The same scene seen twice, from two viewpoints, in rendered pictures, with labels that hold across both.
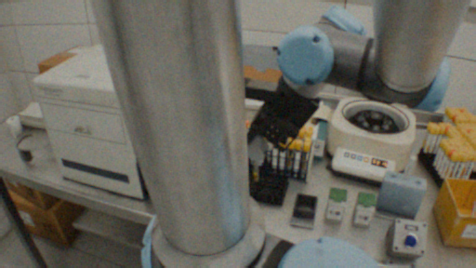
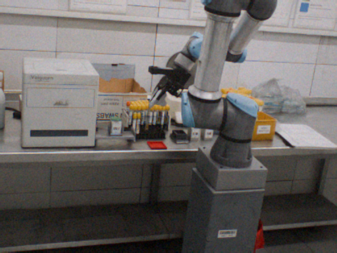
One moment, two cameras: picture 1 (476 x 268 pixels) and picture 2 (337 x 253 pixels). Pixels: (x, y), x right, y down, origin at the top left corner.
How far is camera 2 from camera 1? 1.34 m
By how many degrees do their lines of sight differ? 36
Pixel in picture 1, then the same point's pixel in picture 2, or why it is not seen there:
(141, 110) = (219, 46)
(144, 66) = (224, 37)
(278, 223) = (170, 143)
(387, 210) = (216, 132)
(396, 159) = not seen: hidden behind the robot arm
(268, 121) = (171, 83)
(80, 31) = not seen: outside the picture
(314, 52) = not seen: hidden behind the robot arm
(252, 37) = (97, 58)
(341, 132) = (178, 102)
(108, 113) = (85, 89)
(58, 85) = (50, 74)
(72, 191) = (41, 151)
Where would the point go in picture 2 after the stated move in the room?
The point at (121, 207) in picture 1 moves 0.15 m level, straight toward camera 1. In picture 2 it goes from (84, 151) to (116, 162)
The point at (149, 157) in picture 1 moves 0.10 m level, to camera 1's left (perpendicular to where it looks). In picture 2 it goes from (215, 58) to (190, 58)
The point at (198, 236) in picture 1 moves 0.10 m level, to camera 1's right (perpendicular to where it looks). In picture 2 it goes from (216, 83) to (238, 82)
